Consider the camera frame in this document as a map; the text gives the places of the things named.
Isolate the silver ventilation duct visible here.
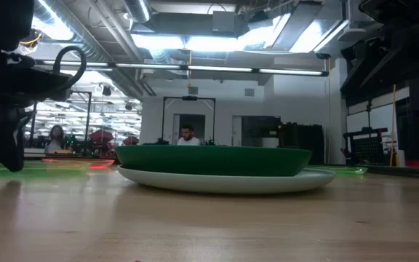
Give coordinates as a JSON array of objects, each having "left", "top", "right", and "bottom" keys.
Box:
[{"left": 121, "top": 0, "right": 153, "bottom": 24}]

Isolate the dark green large plate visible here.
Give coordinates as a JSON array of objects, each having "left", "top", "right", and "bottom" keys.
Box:
[{"left": 115, "top": 144, "right": 313, "bottom": 178}]

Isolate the white board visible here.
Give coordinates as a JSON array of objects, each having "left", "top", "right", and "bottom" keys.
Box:
[{"left": 345, "top": 103, "right": 400, "bottom": 147}]

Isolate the black aluminium table frame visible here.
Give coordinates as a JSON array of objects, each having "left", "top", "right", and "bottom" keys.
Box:
[{"left": 362, "top": 164, "right": 419, "bottom": 180}]

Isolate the person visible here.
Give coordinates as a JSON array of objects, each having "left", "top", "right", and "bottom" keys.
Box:
[
  {"left": 175, "top": 124, "right": 201, "bottom": 147},
  {"left": 44, "top": 124, "right": 69, "bottom": 154}
]

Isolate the pale mint large plate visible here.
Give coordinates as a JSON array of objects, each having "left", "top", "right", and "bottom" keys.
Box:
[{"left": 116, "top": 164, "right": 338, "bottom": 194}]

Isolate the black cabinet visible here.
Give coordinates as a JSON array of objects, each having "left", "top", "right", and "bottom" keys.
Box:
[{"left": 277, "top": 122, "right": 326, "bottom": 165}]

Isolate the green translucent small plate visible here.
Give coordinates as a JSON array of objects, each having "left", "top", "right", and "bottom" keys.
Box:
[
  {"left": 306, "top": 164, "right": 370, "bottom": 176},
  {"left": 0, "top": 159, "right": 93, "bottom": 178}
]

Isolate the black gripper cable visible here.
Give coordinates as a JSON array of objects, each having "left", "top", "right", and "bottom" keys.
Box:
[{"left": 50, "top": 45, "right": 87, "bottom": 92}]

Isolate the orange translucent small plate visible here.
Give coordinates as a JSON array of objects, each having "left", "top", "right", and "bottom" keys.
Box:
[{"left": 41, "top": 157, "right": 116, "bottom": 170}]

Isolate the black gantry frame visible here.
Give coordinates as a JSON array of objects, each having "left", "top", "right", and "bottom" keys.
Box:
[{"left": 161, "top": 95, "right": 217, "bottom": 146}]

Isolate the long ceiling light bar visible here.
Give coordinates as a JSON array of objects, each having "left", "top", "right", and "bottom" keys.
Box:
[
  {"left": 258, "top": 68, "right": 330, "bottom": 78},
  {"left": 187, "top": 65, "right": 254, "bottom": 74},
  {"left": 41, "top": 59, "right": 110, "bottom": 69},
  {"left": 114, "top": 62, "right": 182, "bottom": 71}
]

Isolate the black pegboard cart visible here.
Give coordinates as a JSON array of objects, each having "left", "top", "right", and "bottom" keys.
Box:
[{"left": 342, "top": 127, "right": 389, "bottom": 167}]

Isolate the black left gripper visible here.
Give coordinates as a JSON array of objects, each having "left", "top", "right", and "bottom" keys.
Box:
[{"left": 0, "top": 52, "right": 73, "bottom": 173}]

